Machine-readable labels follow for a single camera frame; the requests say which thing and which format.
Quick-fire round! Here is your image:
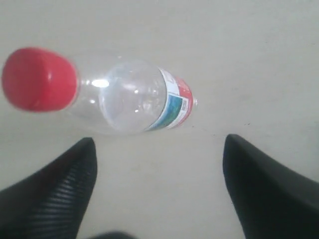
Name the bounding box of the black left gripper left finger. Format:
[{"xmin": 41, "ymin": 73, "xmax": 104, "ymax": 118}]
[{"xmin": 0, "ymin": 137, "xmax": 97, "ymax": 239}]

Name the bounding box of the clear plastic water bottle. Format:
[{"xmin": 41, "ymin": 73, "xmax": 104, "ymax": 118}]
[{"xmin": 1, "ymin": 47, "xmax": 198, "ymax": 134}]

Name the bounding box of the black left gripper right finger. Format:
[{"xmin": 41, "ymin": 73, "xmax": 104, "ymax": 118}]
[{"xmin": 223, "ymin": 134, "xmax": 319, "ymax": 239}]

